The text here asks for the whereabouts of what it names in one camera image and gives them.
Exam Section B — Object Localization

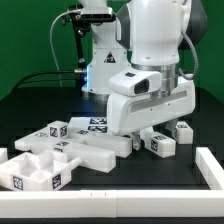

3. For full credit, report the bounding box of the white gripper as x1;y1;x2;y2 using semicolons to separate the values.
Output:
107;69;195;150

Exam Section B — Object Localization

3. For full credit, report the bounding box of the white chair back frame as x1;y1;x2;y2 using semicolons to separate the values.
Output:
14;128;132;173

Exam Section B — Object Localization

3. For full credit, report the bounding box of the white chair seat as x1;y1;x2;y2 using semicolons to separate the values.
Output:
0;150;82;191

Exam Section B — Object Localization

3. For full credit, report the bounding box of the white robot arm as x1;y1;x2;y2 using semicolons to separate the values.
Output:
79;0;207;149

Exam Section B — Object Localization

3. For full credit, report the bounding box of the white tagged flat plate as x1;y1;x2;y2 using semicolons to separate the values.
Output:
69;117;108;133

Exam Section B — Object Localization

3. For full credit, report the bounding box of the white right fence bar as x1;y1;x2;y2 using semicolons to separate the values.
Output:
195;147;224;190

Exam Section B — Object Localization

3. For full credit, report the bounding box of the white fence bar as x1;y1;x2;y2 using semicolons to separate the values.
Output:
195;147;224;190
0;148;8;164
0;190;224;218

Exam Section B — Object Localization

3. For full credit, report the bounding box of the white front fence bar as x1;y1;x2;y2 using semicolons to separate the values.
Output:
0;190;224;218

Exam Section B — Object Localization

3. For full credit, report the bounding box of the white tagged cube left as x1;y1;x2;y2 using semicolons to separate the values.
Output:
47;121;68;139

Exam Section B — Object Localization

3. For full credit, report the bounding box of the white left fence bar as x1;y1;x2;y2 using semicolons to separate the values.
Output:
0;148;8;164

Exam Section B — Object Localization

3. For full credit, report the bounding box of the black rear camera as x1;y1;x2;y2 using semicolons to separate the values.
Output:
80;7;115;23

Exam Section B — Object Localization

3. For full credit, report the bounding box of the black base cable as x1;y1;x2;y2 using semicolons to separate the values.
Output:
12;69;87;93

